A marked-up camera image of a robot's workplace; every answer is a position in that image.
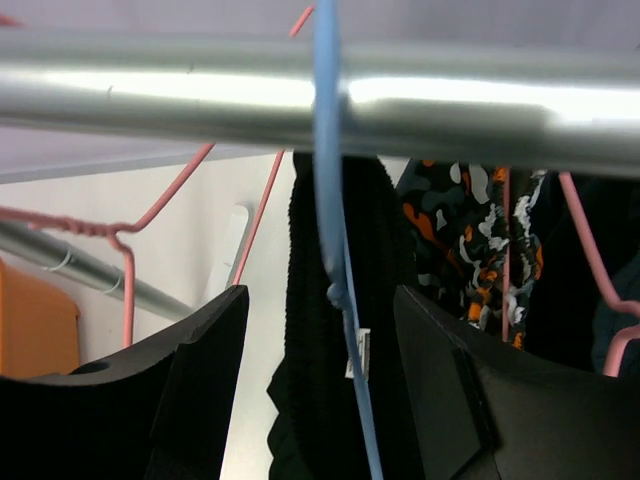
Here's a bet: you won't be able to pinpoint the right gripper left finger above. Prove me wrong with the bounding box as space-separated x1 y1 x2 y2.
1 286 249 479

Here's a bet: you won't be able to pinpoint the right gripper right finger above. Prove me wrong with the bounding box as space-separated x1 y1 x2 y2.
394 286 639 479

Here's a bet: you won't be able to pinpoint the black shorts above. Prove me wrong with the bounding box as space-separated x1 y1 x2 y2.
267 153 424 479

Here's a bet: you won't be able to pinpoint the blue wire hanger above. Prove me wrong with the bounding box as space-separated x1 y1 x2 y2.
313 1 383 479

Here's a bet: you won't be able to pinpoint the pink wire hanger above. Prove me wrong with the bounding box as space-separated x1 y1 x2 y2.
0 4 316 349

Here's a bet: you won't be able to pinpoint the dark navy shorts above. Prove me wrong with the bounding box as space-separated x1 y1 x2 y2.
524 173 639 373

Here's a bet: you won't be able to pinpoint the pink hanger under navy shorts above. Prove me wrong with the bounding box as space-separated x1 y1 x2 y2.
558 172 639 377

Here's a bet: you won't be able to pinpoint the orange grey camouflage shorts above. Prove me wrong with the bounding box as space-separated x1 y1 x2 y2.
396 159 546 349

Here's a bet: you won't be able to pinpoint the pink hanger under camouflage shorts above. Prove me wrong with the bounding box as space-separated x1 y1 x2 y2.
502 168 510 343

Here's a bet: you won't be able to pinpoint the orange plastic laundry basket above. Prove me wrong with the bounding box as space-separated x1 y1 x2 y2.
1 263 80 379

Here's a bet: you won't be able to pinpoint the silver clothes rack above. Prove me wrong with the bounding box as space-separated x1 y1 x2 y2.
0 34 640 324

